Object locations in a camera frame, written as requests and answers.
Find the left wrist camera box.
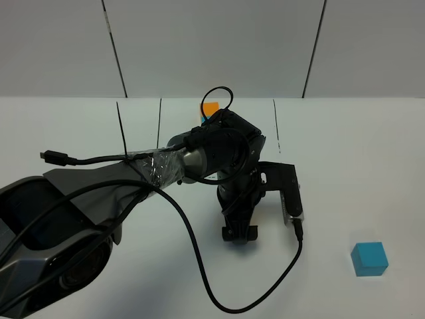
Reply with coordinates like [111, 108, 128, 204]
[259, 161, 303, 229]

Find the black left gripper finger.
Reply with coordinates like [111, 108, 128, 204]
[222, 225, 258, 245]

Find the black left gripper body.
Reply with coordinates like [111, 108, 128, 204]
[216, 166, 265, 230]

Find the black left camera cable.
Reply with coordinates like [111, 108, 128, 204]
[0, 86, 305, 314]

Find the orange template block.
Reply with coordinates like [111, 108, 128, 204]
[200, 102, 220, 118]

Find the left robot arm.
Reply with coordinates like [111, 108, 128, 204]
[1, 110, 266, 318]

